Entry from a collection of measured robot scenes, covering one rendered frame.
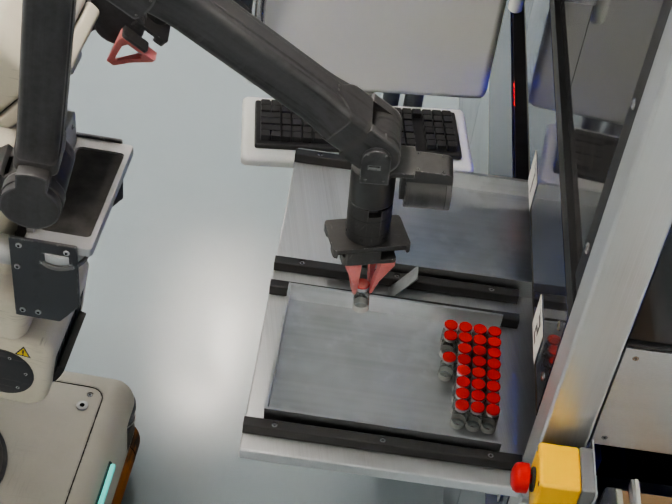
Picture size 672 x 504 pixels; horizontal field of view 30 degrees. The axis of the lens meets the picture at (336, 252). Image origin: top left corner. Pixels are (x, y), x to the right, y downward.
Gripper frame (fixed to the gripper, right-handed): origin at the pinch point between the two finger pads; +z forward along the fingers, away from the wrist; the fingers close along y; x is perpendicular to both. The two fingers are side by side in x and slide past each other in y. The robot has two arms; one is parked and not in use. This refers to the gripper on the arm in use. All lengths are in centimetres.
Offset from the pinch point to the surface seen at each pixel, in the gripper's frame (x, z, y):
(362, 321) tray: 18.1, 23.3, 6.1
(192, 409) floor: 82, 106, -14
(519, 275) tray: 25.8, 23.3, 34.6
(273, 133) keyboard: 73, 24, 1
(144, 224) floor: 147, 101, -19
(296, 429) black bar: -3.5, 22.9, -8.4
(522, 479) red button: -24.2, 14.1, 17.0
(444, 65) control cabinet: 86, 18, 38
